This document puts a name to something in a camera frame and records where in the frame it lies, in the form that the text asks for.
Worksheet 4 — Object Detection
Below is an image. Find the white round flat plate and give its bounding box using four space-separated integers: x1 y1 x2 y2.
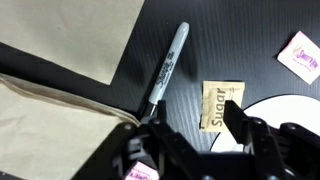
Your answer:
210 93 320 154

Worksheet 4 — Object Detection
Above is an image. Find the grey marker pen black cap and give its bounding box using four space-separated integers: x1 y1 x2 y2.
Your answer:
137 21 191 123

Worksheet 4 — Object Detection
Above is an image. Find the pink sweetener packet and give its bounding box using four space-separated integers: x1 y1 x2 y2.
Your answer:
276 30 320 86
124 161 160 180

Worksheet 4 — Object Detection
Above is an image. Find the beige folded napkin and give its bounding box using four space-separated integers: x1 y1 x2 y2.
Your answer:
0 0 146 86

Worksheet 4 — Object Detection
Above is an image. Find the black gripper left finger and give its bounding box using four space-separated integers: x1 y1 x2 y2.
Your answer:
71 99 214 180

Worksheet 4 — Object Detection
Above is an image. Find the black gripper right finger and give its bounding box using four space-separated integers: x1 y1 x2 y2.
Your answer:
222 98 320 180

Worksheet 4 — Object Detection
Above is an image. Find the brown sugar packet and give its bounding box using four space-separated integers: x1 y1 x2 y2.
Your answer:
198 80 247 134

